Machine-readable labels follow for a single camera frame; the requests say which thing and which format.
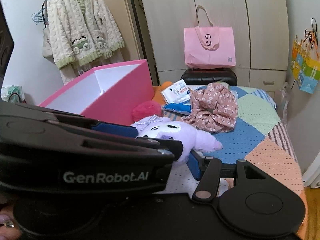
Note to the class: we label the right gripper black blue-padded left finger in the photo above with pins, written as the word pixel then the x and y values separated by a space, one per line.
pixel 115 129

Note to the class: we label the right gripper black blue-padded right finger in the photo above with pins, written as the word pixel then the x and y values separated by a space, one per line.
pixel 208 171

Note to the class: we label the purple plush toy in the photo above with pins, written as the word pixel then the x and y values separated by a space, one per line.
pixel 191 138

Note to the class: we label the orange soft ball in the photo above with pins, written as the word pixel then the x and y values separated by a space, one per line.
pixel 157 92

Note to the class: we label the pink floral fabric scrunchie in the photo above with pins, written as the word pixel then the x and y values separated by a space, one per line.
pixel 214 109

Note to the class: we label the blue white wipes pack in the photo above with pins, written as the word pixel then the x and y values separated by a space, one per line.
pixel 177 98

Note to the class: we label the hand with ring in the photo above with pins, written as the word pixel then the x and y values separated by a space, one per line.
pixel 9 229

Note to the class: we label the red fluffy pompom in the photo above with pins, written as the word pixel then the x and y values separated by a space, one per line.
pixel 145 109

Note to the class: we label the pink storage box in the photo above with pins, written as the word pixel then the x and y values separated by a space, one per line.
pixel 107 93

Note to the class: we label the colourful patchwork blanket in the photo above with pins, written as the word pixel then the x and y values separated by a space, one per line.
pixel 266 200

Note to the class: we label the black suitcase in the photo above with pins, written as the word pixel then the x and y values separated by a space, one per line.
pixel 206 76

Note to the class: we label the beige canvas tote bag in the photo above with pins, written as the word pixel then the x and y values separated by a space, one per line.
pixel 46 47

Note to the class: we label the cream green knit cardigan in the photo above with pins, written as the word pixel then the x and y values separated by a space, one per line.
pixel 81 31

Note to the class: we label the pink tote bag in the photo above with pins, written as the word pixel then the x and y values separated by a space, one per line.
pixel 209 47

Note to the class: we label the colourful paper gift bag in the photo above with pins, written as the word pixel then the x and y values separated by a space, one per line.
pixel 305 59

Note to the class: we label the beige wardrobe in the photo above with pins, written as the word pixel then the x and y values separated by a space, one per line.
pixel 261 35

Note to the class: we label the blue wire hangers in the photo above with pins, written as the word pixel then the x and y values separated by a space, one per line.
pixel 40 17

